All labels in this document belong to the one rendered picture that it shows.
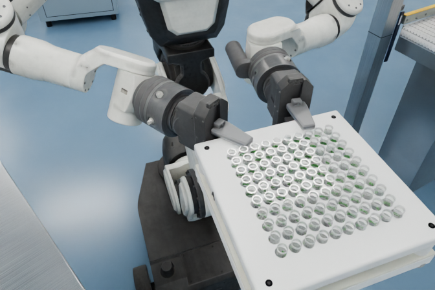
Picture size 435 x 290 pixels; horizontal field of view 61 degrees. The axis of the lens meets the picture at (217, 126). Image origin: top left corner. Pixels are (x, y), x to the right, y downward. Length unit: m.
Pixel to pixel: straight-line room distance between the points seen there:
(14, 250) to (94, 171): 1.27
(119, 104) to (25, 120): 1.77
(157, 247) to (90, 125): 1.03
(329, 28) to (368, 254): 0.55
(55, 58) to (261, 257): 0.47
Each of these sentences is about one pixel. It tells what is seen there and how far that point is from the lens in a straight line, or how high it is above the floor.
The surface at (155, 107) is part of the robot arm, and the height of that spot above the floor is 1.03.
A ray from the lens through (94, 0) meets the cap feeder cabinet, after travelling 3.29.
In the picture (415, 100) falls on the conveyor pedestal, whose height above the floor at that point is 0.48.
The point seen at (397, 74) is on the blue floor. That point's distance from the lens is 2.82.
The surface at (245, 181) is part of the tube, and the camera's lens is 0.50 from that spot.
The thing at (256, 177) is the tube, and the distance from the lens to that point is 0.51.
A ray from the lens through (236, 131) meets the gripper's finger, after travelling 0.55.
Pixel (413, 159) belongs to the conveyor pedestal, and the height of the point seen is 0.22.
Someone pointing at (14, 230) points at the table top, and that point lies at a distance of 0.76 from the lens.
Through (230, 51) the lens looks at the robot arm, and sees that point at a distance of 0.77.
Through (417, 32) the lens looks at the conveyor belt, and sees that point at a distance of 1.50.
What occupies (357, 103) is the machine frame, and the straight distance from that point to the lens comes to 1.63.
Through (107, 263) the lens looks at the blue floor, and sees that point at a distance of 1.64.
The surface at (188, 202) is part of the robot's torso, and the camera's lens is 1.03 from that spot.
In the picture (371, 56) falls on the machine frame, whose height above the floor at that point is 0.68.
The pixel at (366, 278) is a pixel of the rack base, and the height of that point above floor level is 0.97.
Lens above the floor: 1.40
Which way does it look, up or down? 41 degrees down
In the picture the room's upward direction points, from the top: straight up
